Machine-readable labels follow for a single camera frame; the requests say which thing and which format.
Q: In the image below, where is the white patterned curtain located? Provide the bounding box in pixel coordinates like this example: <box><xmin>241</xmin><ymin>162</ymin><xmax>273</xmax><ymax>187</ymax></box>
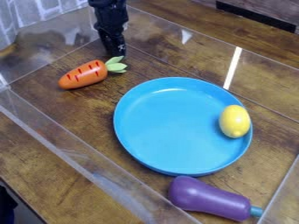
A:
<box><xmin>0</xmin><ymin>0</ymin><xmax>88</xmax><ymax>51</ymax></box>

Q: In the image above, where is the purple toy eggplant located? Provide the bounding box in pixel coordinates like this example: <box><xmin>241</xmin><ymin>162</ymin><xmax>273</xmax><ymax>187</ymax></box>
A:
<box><xmin>168</xmin><ymin>176</ymin><xmax>262</xmax><ymax>221</ymax></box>

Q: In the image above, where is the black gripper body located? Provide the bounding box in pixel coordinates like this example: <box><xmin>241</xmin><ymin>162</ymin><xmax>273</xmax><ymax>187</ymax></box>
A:
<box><xmin>88</xmin><ymin>0</ymin><xmax>128</xmax><ymax>37</ymax></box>

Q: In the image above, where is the orange toy carrot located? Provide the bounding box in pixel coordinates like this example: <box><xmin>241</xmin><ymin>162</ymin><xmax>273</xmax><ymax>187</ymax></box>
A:
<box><xmin>58</xmin><ymin>56</ymin><xmax>126</xmax><ymax>89</ymax></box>

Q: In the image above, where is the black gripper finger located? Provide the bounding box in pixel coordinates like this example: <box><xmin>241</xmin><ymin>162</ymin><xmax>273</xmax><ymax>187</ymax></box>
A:
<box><xmin>97</xmin><ymin>30</ymin><xmax>109</xmax><ymax>52</ymax></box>
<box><xmin>106</xmin><ymin>34</ymin><xmax>126</xmax><ymax>57</ymax></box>

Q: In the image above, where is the blue round tray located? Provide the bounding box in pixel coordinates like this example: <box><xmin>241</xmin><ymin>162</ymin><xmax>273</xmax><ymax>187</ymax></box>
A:
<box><xmin>113</xmin><ymin>77</ymin><xmax>252</xmax><ymax>177</ymax></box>

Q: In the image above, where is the clear acrylic enclosure wall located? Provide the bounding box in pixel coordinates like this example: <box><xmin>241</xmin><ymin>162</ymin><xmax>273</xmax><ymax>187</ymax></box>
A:
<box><xmin>0</xmin><ymin>0</ymin><xmax>299</xmax><ymax>224</ymax></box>

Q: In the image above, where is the yellow toy lemon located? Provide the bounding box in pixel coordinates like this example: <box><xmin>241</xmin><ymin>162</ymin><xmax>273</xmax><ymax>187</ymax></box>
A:
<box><xmin>218</xmin><ymin>105</ymin><xmax>250</xmax><ymax>138</ymax></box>

